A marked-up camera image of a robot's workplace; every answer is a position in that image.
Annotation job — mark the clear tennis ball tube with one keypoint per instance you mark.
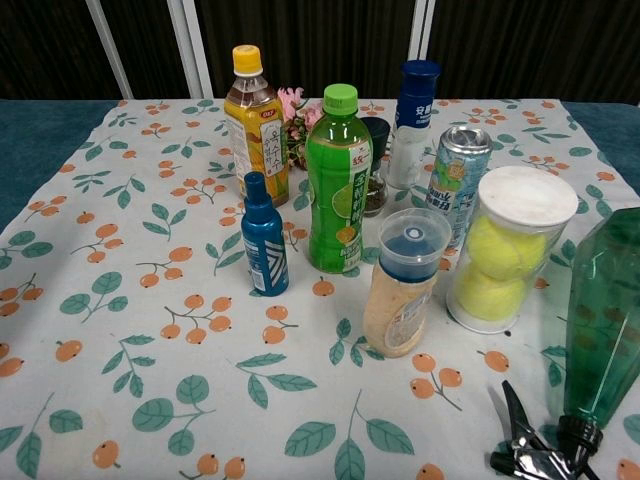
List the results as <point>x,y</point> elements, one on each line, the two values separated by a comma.
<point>505,250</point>

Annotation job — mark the green-capped green drink bottle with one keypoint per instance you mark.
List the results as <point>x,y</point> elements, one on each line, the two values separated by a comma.
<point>338,200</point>

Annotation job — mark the black-capped glass pepper grinder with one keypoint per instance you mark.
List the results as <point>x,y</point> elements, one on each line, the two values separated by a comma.
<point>376,185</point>

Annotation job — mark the white fruit-print tablecloth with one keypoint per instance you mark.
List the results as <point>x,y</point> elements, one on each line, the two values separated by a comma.
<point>150,350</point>

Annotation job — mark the yellow tennis ball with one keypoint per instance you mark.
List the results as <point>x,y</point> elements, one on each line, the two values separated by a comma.
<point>492,297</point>
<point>507,247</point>

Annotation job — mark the pink artificial flowers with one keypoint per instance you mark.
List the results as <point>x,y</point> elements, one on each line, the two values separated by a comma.
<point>296,125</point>

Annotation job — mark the yellow-capped corn tea bottle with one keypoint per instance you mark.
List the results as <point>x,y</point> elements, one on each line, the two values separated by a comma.
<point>252,135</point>

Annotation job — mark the blue-capped white powder bottle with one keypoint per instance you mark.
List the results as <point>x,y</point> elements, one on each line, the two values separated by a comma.
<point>412,135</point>

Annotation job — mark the small blue spray bottle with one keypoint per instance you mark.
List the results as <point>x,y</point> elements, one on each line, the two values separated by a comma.
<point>264,250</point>

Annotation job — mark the clear-capped orange seasoning bottle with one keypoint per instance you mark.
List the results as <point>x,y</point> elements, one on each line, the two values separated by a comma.
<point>400,300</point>

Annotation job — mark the green plastic spray bottle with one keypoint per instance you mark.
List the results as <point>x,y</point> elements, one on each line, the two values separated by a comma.
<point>600,325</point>

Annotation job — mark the light blue drink can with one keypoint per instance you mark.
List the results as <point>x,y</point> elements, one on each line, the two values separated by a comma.
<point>452,185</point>

